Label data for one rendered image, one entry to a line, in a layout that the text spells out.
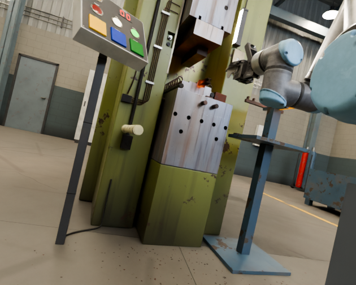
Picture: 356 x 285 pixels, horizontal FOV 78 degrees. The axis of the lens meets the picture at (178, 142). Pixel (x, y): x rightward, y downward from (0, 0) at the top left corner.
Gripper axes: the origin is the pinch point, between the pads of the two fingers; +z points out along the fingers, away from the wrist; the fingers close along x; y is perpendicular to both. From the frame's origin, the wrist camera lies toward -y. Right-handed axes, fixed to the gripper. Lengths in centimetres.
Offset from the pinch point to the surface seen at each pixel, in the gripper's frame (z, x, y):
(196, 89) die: 33.0, -2.4, 4.7
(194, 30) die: 33.0, -12.1, -29.1
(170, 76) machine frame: 81, -8, -12
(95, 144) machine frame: 91, -52, 55
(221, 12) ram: 33, 2, -46
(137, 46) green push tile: 17.0, -44.1, -1.6
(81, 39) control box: 9, -67, 7
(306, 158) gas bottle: 459, 625, -13
